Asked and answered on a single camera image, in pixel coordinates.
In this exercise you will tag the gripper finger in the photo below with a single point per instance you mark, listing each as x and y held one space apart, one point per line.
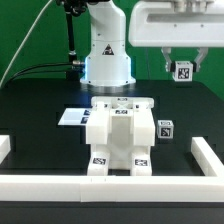
166 51
202 53

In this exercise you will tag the white chair back frame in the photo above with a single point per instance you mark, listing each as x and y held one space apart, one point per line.
139 109

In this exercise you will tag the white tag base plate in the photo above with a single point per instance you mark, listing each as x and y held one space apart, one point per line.
75 117

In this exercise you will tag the white U-shaped obstacle fence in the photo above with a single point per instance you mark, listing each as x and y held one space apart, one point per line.
209 187

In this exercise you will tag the white chair seat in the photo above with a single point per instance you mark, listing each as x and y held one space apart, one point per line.
120 143

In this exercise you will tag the white block at left edge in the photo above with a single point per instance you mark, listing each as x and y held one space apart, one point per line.
5 146

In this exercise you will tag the white tagged cube nut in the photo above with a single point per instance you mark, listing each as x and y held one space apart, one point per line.
165 129
183 71

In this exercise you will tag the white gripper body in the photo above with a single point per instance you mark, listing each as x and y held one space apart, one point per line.
177 23

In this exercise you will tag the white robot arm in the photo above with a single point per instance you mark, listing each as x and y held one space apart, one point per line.
108 65

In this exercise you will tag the black camera stand pole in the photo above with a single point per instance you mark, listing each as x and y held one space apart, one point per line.
72 8

